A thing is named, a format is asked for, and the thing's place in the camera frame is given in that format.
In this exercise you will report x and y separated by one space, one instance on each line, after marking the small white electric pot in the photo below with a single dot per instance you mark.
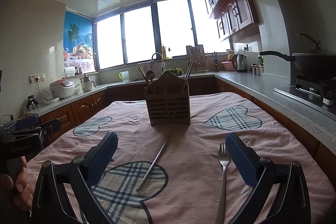
88 83

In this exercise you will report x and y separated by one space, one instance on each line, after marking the seasoning jar set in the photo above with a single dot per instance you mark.
256 70

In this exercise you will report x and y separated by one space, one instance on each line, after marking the metal spoon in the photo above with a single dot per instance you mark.
150 75

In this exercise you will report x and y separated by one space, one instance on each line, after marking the kitchen window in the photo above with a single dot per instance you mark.
136 35

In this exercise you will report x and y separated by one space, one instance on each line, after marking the grey kitchen countertop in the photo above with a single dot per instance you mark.
262 92

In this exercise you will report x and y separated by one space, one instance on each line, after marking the knife and scissors holder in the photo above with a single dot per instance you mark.
215 61

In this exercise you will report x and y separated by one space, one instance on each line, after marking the paper towel roll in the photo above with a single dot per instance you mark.
69 71

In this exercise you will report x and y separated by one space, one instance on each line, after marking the metal fork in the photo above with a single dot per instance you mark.
223 187

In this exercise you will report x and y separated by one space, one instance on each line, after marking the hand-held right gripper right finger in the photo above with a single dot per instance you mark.
241 161

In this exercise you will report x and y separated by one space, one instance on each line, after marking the green vegetables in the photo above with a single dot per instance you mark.
176 71

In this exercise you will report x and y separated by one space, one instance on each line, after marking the green and white cup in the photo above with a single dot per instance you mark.
124 76

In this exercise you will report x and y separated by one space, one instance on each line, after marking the person's left hand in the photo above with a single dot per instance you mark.
22 195

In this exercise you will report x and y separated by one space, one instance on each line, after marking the yellow bowl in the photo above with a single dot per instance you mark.
231 56

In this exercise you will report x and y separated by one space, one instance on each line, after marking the steel electric kettle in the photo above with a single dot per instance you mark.
240 64

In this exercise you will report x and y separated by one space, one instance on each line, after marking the tropical fruit wall poster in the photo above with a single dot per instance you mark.
78 37

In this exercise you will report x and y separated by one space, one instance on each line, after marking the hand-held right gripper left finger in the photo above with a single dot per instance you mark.
102 158

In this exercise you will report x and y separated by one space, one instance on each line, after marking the curved kitchen faucet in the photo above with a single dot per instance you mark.
157 54

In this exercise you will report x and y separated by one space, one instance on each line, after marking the black wok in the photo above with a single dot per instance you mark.
312 64

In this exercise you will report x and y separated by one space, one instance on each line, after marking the wooden utensil holder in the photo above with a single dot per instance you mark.
168 111

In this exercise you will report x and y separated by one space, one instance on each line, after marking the pink tablecloth with plaid hearts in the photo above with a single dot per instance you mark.
189 187

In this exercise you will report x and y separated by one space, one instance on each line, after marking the white and red rice cooker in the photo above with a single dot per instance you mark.
61 88

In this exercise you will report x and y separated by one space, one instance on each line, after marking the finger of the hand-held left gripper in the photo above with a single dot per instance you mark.
51 126
27 121

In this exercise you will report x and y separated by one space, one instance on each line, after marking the wall socket strip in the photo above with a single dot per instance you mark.
36 77

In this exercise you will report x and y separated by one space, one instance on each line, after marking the yellow bottle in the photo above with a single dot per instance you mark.
164 52

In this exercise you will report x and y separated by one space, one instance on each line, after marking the wok lid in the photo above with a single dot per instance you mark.
323 52

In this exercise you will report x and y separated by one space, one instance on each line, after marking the dark chopstick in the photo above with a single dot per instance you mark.
143 77

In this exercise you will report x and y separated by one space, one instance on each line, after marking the metal dish rack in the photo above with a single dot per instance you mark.
195 58

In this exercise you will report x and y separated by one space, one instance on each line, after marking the pink basin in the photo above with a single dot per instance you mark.
227 66

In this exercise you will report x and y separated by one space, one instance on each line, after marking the black clamp device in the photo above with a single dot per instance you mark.
32 102

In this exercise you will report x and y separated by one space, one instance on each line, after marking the metal chopstick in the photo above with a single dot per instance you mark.
187 74
191 66
155 161

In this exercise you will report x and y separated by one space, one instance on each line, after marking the gas stove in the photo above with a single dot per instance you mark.
312 90

